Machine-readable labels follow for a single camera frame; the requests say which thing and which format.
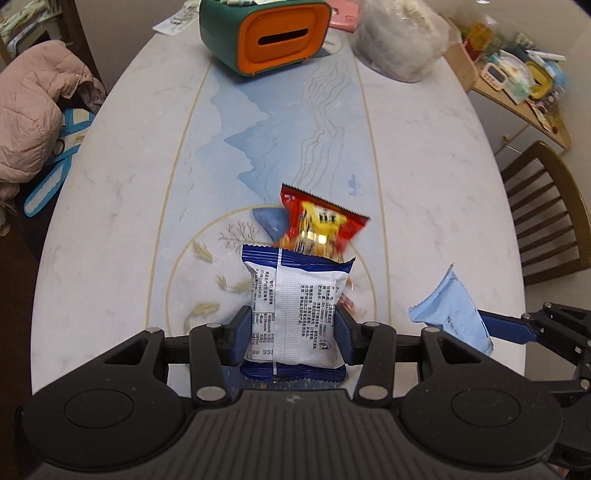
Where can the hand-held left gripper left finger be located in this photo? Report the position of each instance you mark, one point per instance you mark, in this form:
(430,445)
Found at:
(242,332)

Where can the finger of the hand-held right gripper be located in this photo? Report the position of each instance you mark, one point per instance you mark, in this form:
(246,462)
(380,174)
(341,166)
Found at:
(505,327)

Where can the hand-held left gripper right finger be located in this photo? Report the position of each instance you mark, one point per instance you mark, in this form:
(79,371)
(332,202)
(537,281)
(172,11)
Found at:
(345,337)

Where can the white and blue snack packet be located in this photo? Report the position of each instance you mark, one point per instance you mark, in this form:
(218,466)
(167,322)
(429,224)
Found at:
(295,314)

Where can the light blue snack packet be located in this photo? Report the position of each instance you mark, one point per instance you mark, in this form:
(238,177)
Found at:
(450,309)

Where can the red chips bag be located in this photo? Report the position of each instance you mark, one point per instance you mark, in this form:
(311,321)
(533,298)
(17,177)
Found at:
(318,221)

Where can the brown wooden chair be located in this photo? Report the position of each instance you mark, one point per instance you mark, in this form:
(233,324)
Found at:
(554,157)

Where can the wooden side shelf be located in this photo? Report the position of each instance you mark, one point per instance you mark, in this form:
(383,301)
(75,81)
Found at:
(508,104)

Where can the yellow container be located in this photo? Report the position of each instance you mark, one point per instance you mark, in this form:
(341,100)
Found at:
(540,81)

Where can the white kitchen timer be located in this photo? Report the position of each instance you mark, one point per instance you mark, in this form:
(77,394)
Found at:
(493,74)

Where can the blue and white bag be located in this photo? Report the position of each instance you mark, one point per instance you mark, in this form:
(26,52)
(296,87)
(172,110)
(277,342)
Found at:
(69,124)

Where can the cardboard box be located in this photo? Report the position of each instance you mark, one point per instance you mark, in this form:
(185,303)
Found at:
(457,60)

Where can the orange bottle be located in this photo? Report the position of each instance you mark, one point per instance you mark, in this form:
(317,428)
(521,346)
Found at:
(480,34)

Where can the clear plastic bag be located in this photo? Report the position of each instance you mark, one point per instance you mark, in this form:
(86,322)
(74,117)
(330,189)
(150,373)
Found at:
(397,41)

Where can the green and orange tissue box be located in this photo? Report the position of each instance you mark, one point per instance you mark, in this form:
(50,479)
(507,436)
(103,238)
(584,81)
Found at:
(277,32)

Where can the pink padded jacket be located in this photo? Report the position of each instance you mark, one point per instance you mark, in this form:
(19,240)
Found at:
(32,110)

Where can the white printed paper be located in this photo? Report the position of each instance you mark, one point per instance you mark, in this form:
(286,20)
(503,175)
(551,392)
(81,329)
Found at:
(178,21)

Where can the pink flat packet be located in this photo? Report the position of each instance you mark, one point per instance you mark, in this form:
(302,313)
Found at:
(344,16)

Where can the patterned cloth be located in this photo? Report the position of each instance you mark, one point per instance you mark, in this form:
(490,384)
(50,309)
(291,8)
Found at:
(23,18)

